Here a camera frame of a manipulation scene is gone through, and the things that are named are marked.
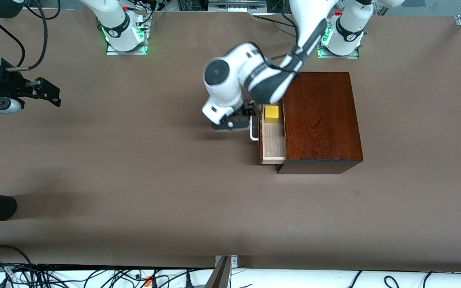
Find yellow cube block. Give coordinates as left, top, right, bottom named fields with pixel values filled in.
left=265, top=105, right=280, bottom=123

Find wooden drawer with white handle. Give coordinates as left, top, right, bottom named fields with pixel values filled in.
left=250, top=100, right=287, bottom=165

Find dark brown wooden cabinet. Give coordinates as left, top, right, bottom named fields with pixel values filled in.
left=275, top=72, right=364, bottom=175

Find grey device box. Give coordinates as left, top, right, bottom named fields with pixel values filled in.
left=208, top=0, right=267, bottom=12

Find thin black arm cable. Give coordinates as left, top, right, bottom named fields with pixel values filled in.
left=0, top=16, right=27, bottom=68

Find thick black gripper cable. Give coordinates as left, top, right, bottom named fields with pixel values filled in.
left=6, top=0, right=50, bottom=72

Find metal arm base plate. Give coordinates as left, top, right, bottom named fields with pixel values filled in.
left=106, top=40, right=148, bottom=56
left=318, top=44, right=360, bottom=60

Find metal bracket plate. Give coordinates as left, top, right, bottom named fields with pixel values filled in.
left=214, top=255, right=239, bottom=269

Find dark grey camera pole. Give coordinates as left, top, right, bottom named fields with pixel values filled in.
left=204, top=256, right=231, bottom=288

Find tangled black cables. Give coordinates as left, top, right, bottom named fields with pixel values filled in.
left=0, top=245, right=201, bottom=288

